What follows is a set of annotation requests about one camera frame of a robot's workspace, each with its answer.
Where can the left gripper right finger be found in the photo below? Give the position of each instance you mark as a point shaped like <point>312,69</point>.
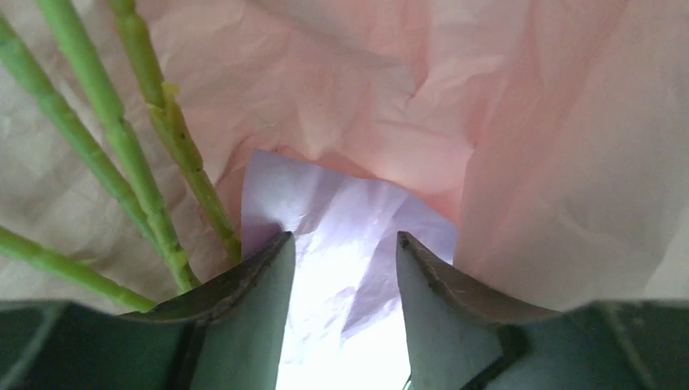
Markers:
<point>462,334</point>

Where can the yellow fake flower stem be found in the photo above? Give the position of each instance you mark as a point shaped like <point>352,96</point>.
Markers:
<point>169,121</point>
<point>20,248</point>

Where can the pink fake flower stem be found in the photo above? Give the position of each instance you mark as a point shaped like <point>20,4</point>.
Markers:
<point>28,73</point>
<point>74,42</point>

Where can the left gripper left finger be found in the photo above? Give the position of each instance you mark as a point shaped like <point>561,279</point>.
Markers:
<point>226,334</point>

